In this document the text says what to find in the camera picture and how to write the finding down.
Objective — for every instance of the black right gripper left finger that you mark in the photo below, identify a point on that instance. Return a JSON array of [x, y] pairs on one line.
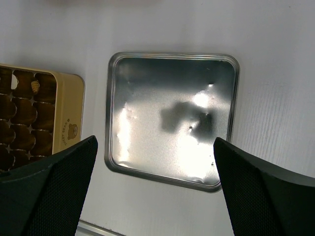
[[46, 197]]

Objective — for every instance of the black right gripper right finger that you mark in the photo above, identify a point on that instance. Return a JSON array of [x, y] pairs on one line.
[[264, 199]]

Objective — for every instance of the gold chocolate tin box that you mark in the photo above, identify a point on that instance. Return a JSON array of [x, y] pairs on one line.
[[40, 114]]

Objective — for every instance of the silver tin lid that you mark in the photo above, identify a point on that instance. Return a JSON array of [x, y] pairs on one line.
[[163, 113]]

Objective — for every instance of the aluminium front rail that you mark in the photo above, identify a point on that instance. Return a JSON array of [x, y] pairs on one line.
[[88, 229]]

